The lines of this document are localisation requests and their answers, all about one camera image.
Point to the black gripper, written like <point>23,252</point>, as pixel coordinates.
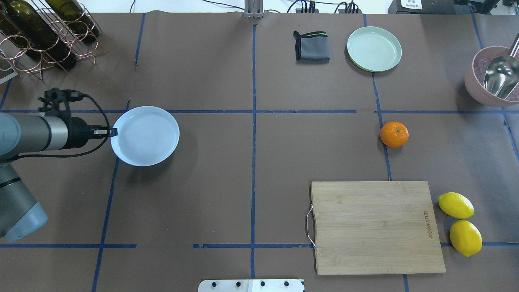
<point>78,133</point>

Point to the light blue plate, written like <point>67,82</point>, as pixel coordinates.
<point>146,136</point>

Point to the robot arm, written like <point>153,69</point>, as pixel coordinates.
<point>29,137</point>

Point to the light green plate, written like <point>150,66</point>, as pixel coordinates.
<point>374,49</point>

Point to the dark green wine bottle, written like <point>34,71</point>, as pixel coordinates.
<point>39,34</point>

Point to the grey folded cloth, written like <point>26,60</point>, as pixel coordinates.
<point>312,47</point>

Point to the bamboo cutting board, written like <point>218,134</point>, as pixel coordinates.
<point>374,227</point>

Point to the orange fruit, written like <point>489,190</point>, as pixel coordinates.
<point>394,134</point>

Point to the upper yellow lemon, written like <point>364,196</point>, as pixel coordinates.
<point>456,205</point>

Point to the yellow lemon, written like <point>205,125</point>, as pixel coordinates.
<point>456,205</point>
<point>465,238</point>

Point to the pink bowl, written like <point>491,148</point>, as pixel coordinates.
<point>475,75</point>

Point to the lower yellow lemon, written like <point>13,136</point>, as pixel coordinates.
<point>465,238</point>

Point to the metal ice scoop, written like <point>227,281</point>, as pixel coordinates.
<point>502,73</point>

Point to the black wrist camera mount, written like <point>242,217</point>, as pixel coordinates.
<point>56,102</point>

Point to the copper wire bottle rack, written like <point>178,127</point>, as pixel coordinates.
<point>17,51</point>

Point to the aluminium frame post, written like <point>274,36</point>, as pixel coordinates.
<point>253,9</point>

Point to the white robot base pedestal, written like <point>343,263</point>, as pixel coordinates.
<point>252,285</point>

